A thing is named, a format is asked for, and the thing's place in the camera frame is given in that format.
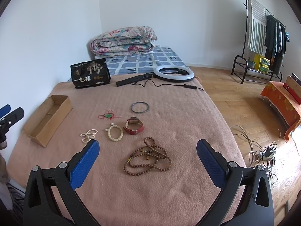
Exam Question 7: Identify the green pendant red cord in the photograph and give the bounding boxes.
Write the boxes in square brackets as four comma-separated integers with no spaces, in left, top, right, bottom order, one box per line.
[98,109,123,121]

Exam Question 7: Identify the power strip with cables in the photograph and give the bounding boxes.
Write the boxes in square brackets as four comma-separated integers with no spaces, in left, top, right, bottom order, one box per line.
[230,124,279,189]

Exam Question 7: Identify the dark hanging clothes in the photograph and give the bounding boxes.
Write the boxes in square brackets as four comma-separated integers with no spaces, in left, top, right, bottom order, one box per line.
[265,14,287,75]

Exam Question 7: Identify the black snack bag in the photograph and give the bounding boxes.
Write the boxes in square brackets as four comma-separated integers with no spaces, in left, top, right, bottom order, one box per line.
[70,58,111,89]

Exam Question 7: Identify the open cardboard box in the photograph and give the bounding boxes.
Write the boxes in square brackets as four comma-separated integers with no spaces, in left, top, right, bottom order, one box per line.
[23,94,72,147]

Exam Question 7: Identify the black clothes rack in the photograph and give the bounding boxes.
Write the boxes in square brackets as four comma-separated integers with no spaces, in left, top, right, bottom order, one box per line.
[231,0,290,84]

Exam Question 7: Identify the books on table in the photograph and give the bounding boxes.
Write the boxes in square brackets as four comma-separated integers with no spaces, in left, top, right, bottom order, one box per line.
[284,73,301,104]

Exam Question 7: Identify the folded floral quilt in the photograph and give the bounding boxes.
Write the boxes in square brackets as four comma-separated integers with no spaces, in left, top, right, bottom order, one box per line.
[90,26,157,57]

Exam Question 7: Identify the white ring light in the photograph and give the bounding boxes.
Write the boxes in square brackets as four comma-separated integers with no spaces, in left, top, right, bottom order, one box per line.
[153,65,194,83]

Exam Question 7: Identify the orange cloth covered table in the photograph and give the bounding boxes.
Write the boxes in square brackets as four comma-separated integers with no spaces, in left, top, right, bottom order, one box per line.
[260,81,300,141]

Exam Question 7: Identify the pale jade bead bracelet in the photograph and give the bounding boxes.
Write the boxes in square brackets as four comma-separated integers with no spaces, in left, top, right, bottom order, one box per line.
[107,124,125,142]

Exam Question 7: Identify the yellow box on rack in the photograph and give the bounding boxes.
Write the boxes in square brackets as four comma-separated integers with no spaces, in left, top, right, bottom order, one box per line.
[253,54,270,73]

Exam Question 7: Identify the brown wooden bead necklace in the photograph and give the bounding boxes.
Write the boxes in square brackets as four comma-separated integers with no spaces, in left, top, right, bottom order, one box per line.
[123,136,172,176]

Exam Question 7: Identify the red strap wristwatch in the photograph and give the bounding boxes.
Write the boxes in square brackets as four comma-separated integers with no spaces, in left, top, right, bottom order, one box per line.
[123,117,144,135]

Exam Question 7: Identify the black ring light cable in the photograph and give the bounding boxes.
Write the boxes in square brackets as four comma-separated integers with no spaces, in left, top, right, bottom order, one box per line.
[141,79,207,92]

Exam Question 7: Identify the white pearl bracelet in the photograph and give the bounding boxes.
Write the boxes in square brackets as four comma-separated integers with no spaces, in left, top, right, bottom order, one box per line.
[80,128,98,144]

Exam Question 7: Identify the blue bangle bracelet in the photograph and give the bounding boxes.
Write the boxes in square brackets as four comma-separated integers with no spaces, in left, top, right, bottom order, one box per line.
[131,101,150,114]

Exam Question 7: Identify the striped white cloth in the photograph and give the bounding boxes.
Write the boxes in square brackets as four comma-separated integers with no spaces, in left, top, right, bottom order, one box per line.
[247,0,266,55]

